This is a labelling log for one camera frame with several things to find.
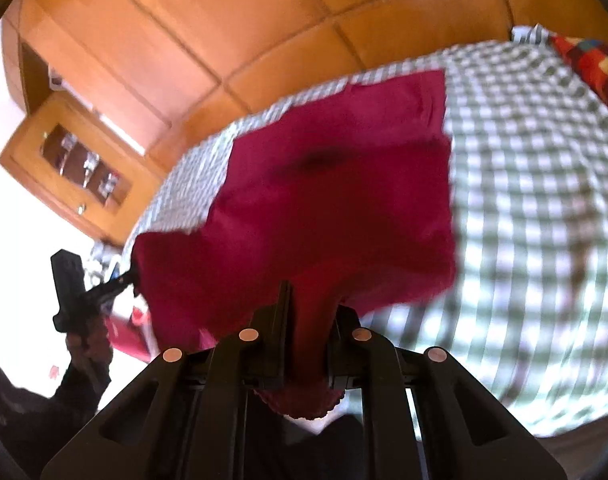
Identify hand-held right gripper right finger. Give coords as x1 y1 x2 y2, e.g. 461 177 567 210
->
326 304 568 480

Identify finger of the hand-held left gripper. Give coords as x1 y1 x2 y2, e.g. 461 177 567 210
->
85 269 138 307

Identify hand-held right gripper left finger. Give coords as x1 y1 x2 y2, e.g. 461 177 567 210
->
41 280 293 480

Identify red knit garment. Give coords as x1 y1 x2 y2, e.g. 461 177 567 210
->
131 68 459 420

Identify person's left forearm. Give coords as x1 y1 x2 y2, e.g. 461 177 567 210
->
0 352 111 480

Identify person's left hand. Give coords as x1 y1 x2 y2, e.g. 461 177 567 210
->
64 310 114 377

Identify red cloth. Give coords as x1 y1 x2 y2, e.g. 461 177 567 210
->
105 304 156 363

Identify wooden display cabinet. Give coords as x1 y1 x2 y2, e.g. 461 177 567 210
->
0 94 161 247

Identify small bottles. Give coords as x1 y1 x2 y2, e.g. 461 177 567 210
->
41 127 121 201

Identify green white checked bedsheet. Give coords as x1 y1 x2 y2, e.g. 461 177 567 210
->
128 24 608 439

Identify wooden wardrobe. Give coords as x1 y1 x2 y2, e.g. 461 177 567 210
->
4 0 608 177

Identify multicoloured checked pillow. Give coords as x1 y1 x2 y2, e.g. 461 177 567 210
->
548 32 608 127

